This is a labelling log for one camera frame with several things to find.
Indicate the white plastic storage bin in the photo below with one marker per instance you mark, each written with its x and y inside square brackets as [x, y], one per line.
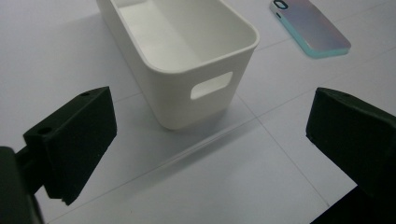
[174, 81]

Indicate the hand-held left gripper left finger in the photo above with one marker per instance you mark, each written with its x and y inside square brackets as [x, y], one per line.
[74, 140]

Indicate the white table cover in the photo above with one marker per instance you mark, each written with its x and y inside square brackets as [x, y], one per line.
[193, 180]

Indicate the iridescent purple phone case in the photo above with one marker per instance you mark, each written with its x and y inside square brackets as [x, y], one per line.
[311, 26]

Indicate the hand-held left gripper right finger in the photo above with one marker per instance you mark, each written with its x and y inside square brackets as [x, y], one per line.
[358, 140]

